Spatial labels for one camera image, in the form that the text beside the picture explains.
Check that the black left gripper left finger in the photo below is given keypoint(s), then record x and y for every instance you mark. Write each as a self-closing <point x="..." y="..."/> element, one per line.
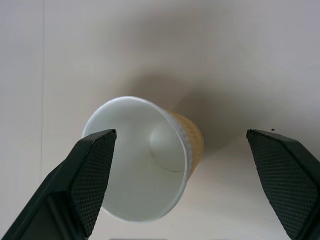
<point x="62" y="190"/>

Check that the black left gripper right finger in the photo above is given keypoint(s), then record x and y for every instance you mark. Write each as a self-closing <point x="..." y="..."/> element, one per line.
<point x="287" y="180"/>

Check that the yellow patterned paper cup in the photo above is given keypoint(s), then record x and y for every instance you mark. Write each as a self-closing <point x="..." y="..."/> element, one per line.
<point x="142" y="160"/>

